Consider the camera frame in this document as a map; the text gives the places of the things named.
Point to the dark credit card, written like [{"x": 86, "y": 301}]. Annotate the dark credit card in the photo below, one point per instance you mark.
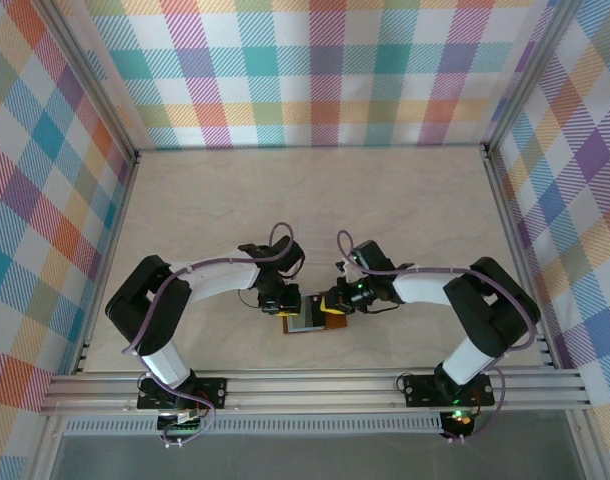
[{"x": 316, "y": 307}]

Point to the brown leather card holder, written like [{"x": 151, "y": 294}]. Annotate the brown leather card holder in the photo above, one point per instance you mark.
[{"x": 305, "y": 320}]

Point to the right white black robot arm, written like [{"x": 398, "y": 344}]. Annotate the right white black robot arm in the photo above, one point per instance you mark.
[{"x": 485, "y": 310}]

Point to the grey metal panel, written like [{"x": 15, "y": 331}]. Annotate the grey metal panel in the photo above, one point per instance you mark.
[{"x": 310, "y": 460}]

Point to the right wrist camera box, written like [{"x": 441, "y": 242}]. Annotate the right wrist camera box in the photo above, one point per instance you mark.
[{"x": 341, "y": 270}]

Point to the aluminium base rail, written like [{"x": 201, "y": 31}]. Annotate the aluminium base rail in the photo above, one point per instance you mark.
[{"x": 310, "y": 390}]

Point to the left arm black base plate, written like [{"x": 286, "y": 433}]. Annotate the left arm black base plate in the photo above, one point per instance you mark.
[{"x": 215, "y": 392}]

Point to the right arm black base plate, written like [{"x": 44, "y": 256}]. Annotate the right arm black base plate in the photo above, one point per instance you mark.
[{"x": 420, "y": 390}]

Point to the aluminium side rail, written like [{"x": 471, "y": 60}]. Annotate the aluminium side rail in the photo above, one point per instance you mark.
[
  {"x": 515, "y": 250},
  {"x": 111, "y": 250}
]

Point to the aluminium frame post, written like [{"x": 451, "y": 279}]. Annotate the aluminium frame post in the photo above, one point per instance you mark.
[
  {"x": 90, "y": 75},
  {"x": 529, "y": 75}
]

